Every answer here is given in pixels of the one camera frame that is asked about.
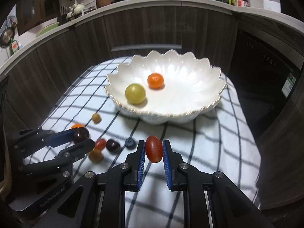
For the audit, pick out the blueberry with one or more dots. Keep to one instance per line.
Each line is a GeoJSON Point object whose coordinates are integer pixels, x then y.
{"type": "Point", "coordinates": [130, 143]}

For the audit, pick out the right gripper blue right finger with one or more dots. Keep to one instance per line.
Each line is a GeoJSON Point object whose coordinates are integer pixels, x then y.
{"type": "Point", "coordinates": [210, 200]}

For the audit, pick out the green plastic basin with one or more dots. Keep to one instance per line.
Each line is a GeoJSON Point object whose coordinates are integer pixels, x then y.
{"type": "Point", "coordinates": [47, 28]}

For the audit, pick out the green yellow plum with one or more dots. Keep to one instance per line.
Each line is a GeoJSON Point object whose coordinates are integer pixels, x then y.
{"type": "Point", "coordinates": [135, 94]}

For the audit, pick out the silver drawer handle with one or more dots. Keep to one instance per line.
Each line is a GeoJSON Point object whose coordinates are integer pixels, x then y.
{"type": "Point", "coordinates": [146, 46]}

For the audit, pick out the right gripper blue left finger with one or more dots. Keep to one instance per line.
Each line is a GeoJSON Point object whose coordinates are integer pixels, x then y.
{"type": "Point", "coordinates": [98, 200]}

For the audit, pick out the white square box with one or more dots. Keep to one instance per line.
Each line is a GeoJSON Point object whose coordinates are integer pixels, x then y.
{"type": "Point", "coordinates": [272, 6]}

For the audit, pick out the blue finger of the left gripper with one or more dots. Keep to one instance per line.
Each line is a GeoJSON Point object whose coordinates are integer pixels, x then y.
{"type": "Point", "coordinates": [64, 158]}
{"type": "Point", "coordinates": [29, 141]}

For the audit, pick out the white scalloped ceramic bowl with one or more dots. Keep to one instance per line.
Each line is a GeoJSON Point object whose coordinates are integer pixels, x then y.
{"type": "Point", "coordinates": [191, 87]}

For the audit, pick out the white teapot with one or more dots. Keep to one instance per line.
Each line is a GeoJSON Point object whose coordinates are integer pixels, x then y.
{"type": "Point", "coordinates": [76, 9]}

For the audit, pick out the black dishwasher door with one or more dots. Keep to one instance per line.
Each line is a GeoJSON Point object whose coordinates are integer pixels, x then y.
{"type": "Point", "coordinates": [258, 72]}

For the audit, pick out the small brown longan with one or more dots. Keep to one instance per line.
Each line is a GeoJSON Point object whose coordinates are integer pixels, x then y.
{"type": "Point", "coordinates": [96, 118]}
{"type": "Point", "coordinates": [95, 155]}

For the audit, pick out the checked white blue cloth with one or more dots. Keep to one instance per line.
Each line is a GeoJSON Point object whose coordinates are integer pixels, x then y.
{"type": "Point", "coordinates": [218, 140]}

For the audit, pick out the orange mandarin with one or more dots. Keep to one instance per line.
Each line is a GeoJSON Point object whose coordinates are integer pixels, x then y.
{"type": "Point", "coordinates": [77, 125]}
{"type": "Point", "coordinates": [155, 81]}

